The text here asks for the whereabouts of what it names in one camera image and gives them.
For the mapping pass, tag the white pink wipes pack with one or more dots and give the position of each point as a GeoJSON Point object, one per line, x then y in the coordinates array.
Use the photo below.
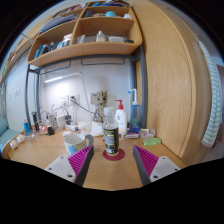
{"type": "Point", "coordinates": [147, 133]}

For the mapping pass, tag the wooden shelf unit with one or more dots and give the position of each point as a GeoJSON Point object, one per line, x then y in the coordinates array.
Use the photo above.
{"type": "Point", "coordinates": [100, 33]}

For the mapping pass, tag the white tape roll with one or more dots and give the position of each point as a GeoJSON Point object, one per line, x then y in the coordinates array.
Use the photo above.
{"type": "Point", "coordinates": [14, 144]}
{"type": "Point", "coordinates": [21, 138]}

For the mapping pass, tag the flat round red coaster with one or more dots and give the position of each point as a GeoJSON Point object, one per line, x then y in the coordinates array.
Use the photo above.
{"type": "Point", "coordinates": [121, 155]}

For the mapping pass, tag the white red pump lotion bottle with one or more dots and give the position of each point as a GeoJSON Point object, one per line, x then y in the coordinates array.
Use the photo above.
{"type": "Point", "coordinates": [121, 121]}

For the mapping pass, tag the green wipes pack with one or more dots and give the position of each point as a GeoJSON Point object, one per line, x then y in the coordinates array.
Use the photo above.
{"type": "Point", "coordinates": [152, 141]}

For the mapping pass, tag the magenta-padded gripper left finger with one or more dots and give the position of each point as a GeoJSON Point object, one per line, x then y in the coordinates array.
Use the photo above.
{"type": "Point", "coordinates": [65, 168]}

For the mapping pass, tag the brown tree creature figurine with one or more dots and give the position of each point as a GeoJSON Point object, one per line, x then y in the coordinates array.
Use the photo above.
{"type": "Point", "coordinates": [100, 103]}

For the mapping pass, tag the small white case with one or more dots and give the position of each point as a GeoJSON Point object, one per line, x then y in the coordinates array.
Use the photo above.
{"type": "Point", "coordinates": [67, 133]}

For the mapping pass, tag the teal cushioned chair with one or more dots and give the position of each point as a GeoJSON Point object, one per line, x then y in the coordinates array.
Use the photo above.
{"type": "Point", "coordinates": [6, 135]}

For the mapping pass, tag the black cylindrical device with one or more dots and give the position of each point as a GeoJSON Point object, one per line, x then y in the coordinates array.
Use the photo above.
{"type": "Point", "coordinates": [35, 121]}

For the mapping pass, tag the blue bottle with white nozzle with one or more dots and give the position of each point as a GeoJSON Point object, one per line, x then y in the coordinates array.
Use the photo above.
{"type": "Point", "coordinates": [135, 113]}

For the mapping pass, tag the white wall socket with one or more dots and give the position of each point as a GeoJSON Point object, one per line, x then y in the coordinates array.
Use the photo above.
{"type": "Point", "coordinates": [93, 97]}
{"type": "Point", "coordinates": [70, 99]}

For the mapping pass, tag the grey metal bed frame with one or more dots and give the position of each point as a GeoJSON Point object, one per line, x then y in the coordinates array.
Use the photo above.
{"type": "Point", "coordinates": [144, 93]}

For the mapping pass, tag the blue and white box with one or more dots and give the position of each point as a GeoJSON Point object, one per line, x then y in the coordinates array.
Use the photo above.
{"type": "Point", "coordinates": [133, 132]}

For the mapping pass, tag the white power adapter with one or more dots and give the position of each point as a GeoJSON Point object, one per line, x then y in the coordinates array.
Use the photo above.
{"type": "Point", "coordinates": [61, 120]}

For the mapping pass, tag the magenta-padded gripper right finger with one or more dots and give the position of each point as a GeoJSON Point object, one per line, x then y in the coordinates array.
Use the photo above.
{"type": "Point", "coordinates": [160, 168]}

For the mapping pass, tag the wooden bed side board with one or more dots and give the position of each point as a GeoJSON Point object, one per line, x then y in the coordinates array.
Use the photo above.
{"type": "Point", "coordinates": [20, 55]}

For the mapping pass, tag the small blue bottle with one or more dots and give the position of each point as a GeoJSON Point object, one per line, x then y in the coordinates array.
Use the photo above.
{"type": "Point", "coordinates": [26, 127]}

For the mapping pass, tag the clear bottle with dark drink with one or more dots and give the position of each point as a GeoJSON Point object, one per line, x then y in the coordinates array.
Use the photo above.
{"type": "Point", "coordinates": [111, 140]}

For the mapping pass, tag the white mug with blue print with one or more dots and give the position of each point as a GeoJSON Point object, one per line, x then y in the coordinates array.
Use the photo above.
{"type": "Point", "coordinates": [75, 143]}

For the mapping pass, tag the green white striped towel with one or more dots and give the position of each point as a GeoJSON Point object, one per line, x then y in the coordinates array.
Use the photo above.
{"type": "Point", "coordinates": [211, 100]}

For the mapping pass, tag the white plastic bag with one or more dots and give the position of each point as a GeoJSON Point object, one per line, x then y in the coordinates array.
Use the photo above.
{"type": "Point", "coordinates": [91, 128]}

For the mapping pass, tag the small black box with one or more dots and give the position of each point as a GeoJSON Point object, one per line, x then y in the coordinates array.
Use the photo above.
{"type": "Point", "coordinates": [51, 130]}

